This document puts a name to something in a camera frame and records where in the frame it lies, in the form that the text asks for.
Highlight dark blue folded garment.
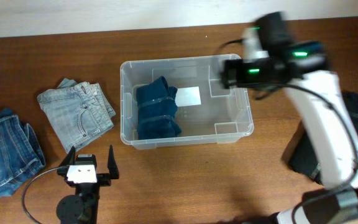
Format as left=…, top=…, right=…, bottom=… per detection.
left=136, top=76, right=181, bottom=140

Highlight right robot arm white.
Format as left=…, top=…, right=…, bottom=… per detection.
left=219, top=12, right=358, bottom=223

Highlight light blue folded jeans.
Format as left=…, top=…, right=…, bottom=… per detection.
left=37, top=78, right=116, bottom=152

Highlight white label in bin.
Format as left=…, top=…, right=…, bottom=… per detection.
left=175, top=86, right=201, bottom=107

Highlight black garment taped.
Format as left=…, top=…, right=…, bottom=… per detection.
left=282, top=122, right=321, bottom=184

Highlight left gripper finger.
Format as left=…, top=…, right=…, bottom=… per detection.
left=59, top=146, right=76, bottom=169
left=107, top=145, right=119, bottom=179

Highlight left gripper white camera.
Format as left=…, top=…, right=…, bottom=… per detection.
left=67, top=164, right=97, bottom=184

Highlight dark blue folded jeans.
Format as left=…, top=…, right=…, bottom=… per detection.
left=0, top=108, right=46, bottom=197

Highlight clear plastic storage bin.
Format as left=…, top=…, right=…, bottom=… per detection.
left=120, top=54, right=254, bottom=150

